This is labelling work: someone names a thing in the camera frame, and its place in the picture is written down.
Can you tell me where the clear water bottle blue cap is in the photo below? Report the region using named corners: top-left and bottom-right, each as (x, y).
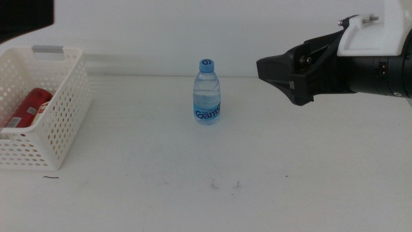
top-left (192, 58), bottom-right (222, 126)

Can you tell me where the red soda can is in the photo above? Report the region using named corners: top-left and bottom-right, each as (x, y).
top-left (3, 88), bottom-right (54, 129)

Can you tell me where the white perforated plastic basket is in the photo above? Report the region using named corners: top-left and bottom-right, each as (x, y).
top-left (0, 45), bottom-right (93, 171)

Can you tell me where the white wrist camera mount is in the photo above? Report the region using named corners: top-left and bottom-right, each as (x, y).
top-left (336, 0), bottom-right (412, 58)

